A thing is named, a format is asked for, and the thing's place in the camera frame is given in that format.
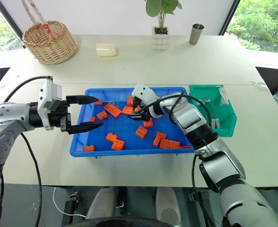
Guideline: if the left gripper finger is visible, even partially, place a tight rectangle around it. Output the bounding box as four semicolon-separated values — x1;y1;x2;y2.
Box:
65;95;101;106
68;122;105;135

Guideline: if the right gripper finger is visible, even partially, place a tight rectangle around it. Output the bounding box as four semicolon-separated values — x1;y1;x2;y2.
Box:
128;113;150;122
132;96;142;112

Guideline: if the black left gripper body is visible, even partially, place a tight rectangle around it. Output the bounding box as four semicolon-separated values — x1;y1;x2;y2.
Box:
47;99;72;133

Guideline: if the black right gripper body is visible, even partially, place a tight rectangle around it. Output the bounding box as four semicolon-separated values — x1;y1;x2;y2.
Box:
138;100;152;120

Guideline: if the blue plastic bin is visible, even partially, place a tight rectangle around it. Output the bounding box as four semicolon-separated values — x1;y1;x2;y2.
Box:
69;87;197;159

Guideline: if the green plastic bin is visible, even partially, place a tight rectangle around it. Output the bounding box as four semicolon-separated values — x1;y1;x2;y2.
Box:
188;84;238;138

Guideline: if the long orange toy brick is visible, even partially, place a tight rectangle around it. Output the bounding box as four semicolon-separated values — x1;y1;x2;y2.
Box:
159;138;181;150
103;102;122;118

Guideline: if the white bubble plant pot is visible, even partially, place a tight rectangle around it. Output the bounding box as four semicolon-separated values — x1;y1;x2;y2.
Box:
151;26;170;51

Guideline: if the black table clamp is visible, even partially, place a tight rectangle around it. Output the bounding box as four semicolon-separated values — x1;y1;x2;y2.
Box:
68;192;81;207

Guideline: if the grey rounded robot leg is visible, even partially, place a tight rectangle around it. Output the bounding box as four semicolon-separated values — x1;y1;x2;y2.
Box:
85;186;117;220
155;186;183;226

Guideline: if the white label card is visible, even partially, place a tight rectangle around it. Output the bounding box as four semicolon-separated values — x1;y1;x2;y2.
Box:
219;86;230;105

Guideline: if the grey metal cup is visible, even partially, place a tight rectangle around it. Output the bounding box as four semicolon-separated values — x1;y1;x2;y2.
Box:
188;23;205;45

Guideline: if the green leafy plant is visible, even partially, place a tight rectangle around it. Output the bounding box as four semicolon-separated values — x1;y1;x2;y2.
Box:
144;0;183;34

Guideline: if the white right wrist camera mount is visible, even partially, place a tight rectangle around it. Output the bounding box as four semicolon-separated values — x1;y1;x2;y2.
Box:
131;83;163;106

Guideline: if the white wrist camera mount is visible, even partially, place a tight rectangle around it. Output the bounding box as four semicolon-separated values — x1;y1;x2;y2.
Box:
38;79;63;131
131;83;163;106

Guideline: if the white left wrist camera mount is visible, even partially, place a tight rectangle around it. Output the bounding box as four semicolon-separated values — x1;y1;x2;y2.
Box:
38;79;63;131

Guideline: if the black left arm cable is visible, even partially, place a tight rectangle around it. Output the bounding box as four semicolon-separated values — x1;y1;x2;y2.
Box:
3;75;54;227

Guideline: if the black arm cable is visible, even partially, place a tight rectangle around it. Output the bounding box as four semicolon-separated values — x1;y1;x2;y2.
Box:
3;75;54;227
138;90;224;227

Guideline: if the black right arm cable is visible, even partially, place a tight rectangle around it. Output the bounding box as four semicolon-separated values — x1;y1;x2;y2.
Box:
138;90;224;227

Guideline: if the wicker basket with handles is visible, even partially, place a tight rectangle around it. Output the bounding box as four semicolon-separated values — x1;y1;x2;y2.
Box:
20;0;77;65

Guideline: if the thin white cable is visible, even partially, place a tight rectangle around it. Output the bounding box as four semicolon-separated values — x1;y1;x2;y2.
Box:
53;186;87;218

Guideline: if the black window frame post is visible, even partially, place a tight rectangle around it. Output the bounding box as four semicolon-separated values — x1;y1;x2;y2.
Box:
0;0;27;50
217;0;242;36

